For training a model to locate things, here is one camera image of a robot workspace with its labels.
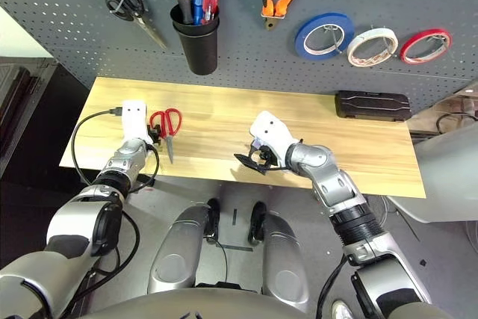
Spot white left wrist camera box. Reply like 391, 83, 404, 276
121, 99, 154, 144

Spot light grey table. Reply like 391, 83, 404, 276
386, 120, 478, 225

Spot black looped cable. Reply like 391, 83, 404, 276
435, 113, 478, 135

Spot blue tape roll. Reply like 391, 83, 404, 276
294, 12, 356, 61

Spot grey robot torso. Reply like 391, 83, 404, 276
80, 287, 307, 319

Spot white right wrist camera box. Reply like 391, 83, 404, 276
249, 110, 299, 159

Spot grey metal pegboard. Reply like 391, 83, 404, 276
0, 0, 478, 105

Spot black handled scissors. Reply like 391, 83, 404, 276
105, 0, 168, 51

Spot red handled scissors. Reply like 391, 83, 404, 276
149, 108, 183, 165

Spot dark storage cabinet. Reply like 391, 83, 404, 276
0, 56, 59, 180

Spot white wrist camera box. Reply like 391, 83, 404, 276
249, 110, 299, 159
121, 99, 154, 144

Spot white tape roll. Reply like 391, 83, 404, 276
346, 27, 400, 69

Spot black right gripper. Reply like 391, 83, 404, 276
233, 143, 285, 176

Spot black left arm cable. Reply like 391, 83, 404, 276
69, 108, 161, 319

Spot red tape roll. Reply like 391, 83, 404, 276
399, 28, 453, 65

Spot long black floor tape strip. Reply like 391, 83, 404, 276
220, 244, 255, 253

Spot blue handled screwdriver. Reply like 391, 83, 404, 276
190, 0, 205, 25

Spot silver left robot leg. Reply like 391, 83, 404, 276
147, 205, 212, 296

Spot silver right robot leg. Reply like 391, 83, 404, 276
261, 210, 311, 315

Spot thin black floor cable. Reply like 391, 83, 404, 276
208, 238, 242, 290

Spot black right robot foot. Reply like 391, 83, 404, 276
248, 201, 267, 247

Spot black plastic cup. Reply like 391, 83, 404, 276
170, 3, 221, 76

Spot black tool case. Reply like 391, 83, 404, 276
334, 90, 411, 123

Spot black left robot foot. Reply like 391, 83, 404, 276
205, 198, 222, 245

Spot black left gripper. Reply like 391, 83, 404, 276
146, 123, 164, 147

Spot black robot foot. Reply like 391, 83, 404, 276
248, 201, 267, 247
205, 198, 222, 245

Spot silver pegboard hook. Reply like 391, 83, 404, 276
427, 34, 450, 51
323, 24, 344, 55
369, 26, 397, 55

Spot black table leg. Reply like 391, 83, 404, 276
126, 175, 157, 193

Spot silver robot leg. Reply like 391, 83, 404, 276
147, 205, 212, 296
261, 210, 311, 315

